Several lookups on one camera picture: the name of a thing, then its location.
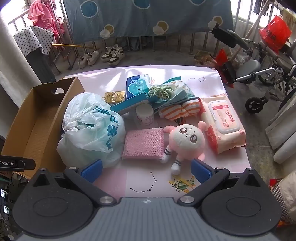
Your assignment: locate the grey curtain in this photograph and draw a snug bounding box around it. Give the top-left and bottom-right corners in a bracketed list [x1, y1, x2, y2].
[0, 14, 42, 116]
[265, 90, 296, 164]

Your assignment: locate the pink hanging clothing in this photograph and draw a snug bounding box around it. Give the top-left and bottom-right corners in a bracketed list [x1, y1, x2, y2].
[28, 0, 66, 35]

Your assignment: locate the green scrunchie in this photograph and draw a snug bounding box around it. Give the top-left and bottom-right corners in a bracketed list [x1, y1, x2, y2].
[148, 85, 174, 99]

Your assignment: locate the checked cloth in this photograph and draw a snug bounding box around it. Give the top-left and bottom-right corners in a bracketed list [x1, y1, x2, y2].
[270, 171, 296, 224]

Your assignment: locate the red plastic bag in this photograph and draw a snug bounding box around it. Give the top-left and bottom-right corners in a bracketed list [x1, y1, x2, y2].
[259, 15, 292, 52]

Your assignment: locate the wheelchair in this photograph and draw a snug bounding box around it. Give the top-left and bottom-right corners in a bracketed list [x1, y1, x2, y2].
[209, 23, 296, 114]

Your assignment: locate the blue dotted hanging sheet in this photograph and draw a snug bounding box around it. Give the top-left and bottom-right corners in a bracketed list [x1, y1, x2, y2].
[62, 0, 234, 44]

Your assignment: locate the brown cardboard box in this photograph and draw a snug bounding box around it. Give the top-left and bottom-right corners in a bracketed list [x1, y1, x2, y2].
[1, 77, 85, 179]

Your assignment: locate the blue tissue pack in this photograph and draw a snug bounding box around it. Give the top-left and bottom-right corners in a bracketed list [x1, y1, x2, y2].
[126, 74, 153, 100]

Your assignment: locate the white star-patterned cloth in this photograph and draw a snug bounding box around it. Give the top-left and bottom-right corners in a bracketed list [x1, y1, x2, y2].
[13, 25, 55, 55]

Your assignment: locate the long teal box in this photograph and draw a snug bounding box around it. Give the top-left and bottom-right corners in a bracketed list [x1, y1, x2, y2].
[110, 91, 160, 115]

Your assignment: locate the metal balcony railing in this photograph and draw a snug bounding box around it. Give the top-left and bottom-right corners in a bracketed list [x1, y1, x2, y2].
[7, 0, 296, 72]

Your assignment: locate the red small carton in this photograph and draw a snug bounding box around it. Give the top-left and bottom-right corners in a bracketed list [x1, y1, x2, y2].
[199, 94, 247, 154]

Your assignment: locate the white plastic bag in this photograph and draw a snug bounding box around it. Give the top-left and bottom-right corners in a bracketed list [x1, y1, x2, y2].
[57, 92, 126, 168]

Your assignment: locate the red paper bag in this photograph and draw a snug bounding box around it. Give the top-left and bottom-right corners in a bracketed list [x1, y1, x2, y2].
[215, 47, 232, 79]

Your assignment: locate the white printed plastic packet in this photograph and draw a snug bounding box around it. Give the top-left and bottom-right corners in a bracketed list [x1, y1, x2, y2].
[159, 76, 196, 98]

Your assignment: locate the pink plush doll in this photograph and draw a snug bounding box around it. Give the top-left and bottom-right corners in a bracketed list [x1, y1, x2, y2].
[160, 121, 207, 175]

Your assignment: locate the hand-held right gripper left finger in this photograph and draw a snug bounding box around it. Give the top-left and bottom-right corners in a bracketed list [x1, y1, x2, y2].
[31, 159, 118, 208]

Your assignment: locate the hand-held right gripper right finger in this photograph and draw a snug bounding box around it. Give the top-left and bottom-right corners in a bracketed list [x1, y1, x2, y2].
[177, 159, 266, 207]

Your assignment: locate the yellow pole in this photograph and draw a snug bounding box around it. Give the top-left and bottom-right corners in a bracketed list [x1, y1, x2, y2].
[52, 44, 82, 49]

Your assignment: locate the orange striped towel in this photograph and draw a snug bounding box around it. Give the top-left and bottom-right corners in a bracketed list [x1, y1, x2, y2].
[158, 98, 201, 121]

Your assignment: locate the brown and white sneaker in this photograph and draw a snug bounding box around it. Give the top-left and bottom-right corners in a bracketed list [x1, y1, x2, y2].
[101, 45, 118, 62]
[109, 46, 125, 66]

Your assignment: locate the gold tissue pack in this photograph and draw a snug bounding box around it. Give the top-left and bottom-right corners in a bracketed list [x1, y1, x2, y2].
[103, 91, 126, 103]

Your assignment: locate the pink scrub sponge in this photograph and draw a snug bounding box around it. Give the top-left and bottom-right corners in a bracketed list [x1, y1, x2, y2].
[121, 127, 164, 160]

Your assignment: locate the pink printed tablecloth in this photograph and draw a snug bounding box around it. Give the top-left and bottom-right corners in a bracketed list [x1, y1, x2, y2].
[55, 65, 251, 200]

